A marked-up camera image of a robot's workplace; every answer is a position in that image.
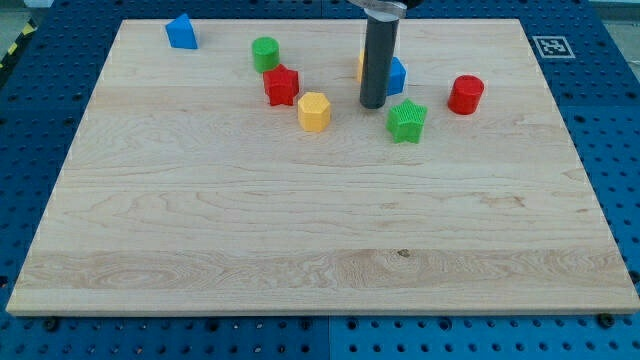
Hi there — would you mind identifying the blue cube block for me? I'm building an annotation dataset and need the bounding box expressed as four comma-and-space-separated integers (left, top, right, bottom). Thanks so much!
387, 57, 406, 96

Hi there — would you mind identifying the red star block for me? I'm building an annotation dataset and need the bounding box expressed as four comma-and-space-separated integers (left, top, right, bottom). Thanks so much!
263, 64, 299, 106

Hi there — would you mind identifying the blue triangular prism block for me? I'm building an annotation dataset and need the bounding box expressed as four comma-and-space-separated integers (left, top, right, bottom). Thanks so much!
165, 13, 198, 50

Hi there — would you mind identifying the green star block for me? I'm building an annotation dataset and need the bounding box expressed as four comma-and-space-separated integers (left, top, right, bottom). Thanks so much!
386, 99, 428, 144

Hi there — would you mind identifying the yellow block behind rod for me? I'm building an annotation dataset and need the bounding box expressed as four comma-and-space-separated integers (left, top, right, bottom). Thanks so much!
356, 49, 364, 83

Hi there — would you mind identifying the yellow hexagon block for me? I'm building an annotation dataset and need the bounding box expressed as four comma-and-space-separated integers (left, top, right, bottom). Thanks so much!
298, 92, 331, 132

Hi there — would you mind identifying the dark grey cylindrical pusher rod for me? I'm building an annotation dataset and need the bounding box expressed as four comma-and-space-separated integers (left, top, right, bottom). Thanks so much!
360, 16, 399, 109

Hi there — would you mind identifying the green cylinder block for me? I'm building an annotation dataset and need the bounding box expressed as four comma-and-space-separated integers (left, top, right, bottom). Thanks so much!
251, 36, 280, 73

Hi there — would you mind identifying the light wooden board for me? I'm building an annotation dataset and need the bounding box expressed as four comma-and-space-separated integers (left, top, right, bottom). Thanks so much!
7, 19, 639, 316

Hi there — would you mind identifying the red cylinder block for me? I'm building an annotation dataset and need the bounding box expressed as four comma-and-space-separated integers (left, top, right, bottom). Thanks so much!
447, 75, 485, 115

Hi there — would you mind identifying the white fiducial marker tag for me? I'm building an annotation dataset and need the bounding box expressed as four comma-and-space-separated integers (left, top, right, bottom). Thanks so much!
532, 35, 575, 59

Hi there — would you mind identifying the silver metal rod mount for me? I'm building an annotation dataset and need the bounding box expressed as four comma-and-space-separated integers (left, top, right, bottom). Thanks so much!
348, 0, 408, 19

